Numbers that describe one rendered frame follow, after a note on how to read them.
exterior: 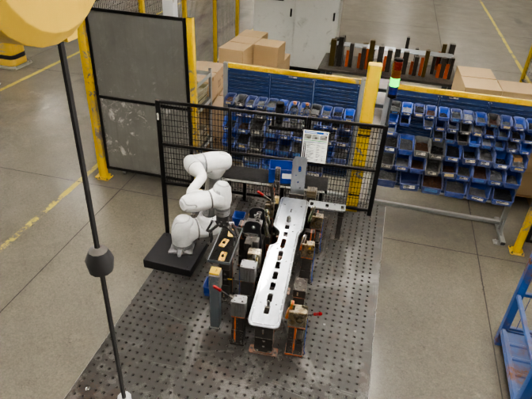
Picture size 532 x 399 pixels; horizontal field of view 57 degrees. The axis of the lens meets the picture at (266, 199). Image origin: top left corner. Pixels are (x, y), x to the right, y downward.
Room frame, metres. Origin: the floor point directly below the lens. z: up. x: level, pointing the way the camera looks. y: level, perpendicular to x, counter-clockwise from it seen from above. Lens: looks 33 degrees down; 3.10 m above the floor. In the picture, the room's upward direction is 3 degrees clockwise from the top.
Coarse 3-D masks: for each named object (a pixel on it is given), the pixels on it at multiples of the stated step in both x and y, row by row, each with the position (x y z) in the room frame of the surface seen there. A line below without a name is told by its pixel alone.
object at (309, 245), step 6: (306, 240) 2.70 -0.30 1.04; (306, 246) 2.65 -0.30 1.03; (312, 246) 2.65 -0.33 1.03; (306, 252) 2.65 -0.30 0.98; (312, 252) 2.65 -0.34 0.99; (306, 258) 2.65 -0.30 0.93; (312, 258) 2.65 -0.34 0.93; (306, 264) 2.65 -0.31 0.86; (300, 270) 2.66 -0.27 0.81; (306, 270) 2.65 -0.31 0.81; (312, 270) 2.66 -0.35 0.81; (300, 276) 2.66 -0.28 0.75; (306, 276) 2.65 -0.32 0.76
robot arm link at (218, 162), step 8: (208, 152) 2.90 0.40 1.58; (216, 152) 2.91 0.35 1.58; (224, 152) 2.94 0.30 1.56; (208, 160) 2.83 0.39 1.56; (216, 160) 2.85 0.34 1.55; (224, 160) 2.87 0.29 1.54; (208, 168) 2.81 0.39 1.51; (216, 168) 2.83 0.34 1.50; (224, 168) 2.86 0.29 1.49; (208, 176) 2.86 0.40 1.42; (216, 176) 2.85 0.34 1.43; (208, 184) 2.89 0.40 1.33; (200, 216) 2.94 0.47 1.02; (208, 216) 2.93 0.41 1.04; (200, 224) 2.92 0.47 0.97; (208, 224) 2.91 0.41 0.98; (200, 232) 2.89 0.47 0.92; (216, 232) 2.95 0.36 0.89
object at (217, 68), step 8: (200, 64) 6.38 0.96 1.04; (208, 64) 6.40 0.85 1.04; (216, 64) 6.42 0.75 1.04; (216, 72) 6.11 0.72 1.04; (200, 80) 5.77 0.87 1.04; (216, 80) 6.05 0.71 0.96; (208, 88) 5.72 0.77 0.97; (216, 88) 6.05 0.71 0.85; (208, 96) 5.71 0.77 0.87; (216, 96) 6.12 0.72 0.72; (208, 104) 6.13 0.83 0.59; (216, 104) 5.77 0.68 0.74; (200, 112) 6.15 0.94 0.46; (208, 112) 6.13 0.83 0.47; (216, 112) 5.69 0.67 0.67; (208, 120) 5.96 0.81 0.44; (216, 120) 5.69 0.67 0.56; (208, 128) 5.73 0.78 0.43; (216, 128) 5.70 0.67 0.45; (216, 136) 5.69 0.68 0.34; (208, 144) 5.72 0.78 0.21; (216, 144) 5.69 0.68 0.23
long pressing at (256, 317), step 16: (288, 208) 3.15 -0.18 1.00; (304, 208) 3.16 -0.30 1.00; (288, 224) 2.94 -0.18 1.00; (304, 224) 2.96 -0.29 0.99; (288, 240) 2.75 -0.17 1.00; (272, 256) 2.56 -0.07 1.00; (288, 256) 2.57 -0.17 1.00; (272, 272) 2.40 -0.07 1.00; (288, 272) 2.41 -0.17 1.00; (256, 288) 2.24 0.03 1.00; (256, 304) 2.11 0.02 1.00; (272, 304) 2.12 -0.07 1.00; (256, 320) 1.98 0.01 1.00; (272, 320) 1.99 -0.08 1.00
